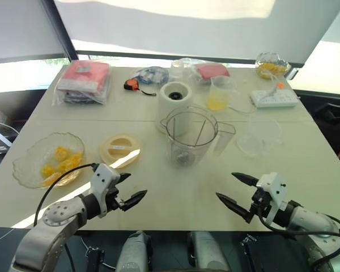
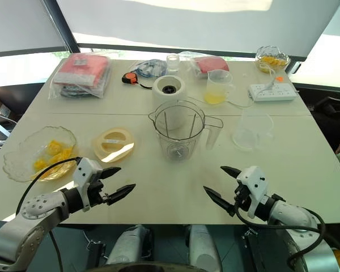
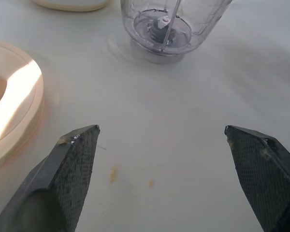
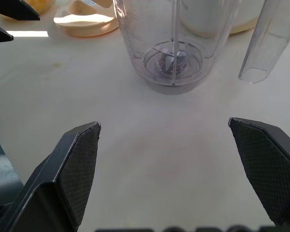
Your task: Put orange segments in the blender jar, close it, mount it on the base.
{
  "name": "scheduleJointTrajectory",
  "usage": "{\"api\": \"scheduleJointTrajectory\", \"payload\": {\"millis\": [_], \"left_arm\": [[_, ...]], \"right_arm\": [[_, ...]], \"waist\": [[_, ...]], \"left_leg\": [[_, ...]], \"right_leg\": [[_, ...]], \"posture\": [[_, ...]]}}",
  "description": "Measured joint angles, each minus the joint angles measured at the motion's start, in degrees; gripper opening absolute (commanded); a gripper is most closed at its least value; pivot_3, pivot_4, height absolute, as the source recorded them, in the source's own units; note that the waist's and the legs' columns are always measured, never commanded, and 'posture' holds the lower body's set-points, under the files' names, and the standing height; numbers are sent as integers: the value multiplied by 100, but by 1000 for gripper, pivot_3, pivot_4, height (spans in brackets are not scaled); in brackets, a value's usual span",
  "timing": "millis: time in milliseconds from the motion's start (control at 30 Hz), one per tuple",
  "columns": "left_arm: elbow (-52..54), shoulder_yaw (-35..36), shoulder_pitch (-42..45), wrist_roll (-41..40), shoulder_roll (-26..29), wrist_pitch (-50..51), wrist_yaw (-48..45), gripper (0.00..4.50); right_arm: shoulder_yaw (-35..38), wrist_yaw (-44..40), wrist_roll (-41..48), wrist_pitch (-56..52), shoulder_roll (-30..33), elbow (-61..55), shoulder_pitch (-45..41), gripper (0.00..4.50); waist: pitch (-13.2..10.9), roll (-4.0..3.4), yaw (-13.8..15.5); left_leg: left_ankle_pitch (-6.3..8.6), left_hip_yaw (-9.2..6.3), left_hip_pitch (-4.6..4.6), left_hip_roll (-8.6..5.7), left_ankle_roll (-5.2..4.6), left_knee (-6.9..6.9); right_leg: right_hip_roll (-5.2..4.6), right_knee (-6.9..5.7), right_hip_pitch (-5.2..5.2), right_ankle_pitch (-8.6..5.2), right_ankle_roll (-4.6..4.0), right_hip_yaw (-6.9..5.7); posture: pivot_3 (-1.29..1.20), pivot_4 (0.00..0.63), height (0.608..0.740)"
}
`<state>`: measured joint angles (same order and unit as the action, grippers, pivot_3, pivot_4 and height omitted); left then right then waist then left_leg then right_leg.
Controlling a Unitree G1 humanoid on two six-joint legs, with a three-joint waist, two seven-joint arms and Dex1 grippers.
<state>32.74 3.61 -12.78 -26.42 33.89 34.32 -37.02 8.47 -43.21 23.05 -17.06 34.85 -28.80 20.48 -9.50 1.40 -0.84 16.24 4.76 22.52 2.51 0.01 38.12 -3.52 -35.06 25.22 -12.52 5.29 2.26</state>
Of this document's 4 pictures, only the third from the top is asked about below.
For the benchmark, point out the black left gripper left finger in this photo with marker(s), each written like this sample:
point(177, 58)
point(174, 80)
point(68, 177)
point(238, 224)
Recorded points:
point(62, 183)

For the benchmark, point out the clear blender jar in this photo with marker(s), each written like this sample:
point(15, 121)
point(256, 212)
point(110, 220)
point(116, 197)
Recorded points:
point(140, 14)

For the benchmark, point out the cream blender lid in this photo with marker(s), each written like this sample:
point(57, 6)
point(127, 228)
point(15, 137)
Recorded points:
point(21, 96)

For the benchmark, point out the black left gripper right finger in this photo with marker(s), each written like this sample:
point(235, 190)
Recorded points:
point(263, 178)

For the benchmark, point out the white blender base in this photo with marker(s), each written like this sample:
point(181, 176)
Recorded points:
point(70, 4)

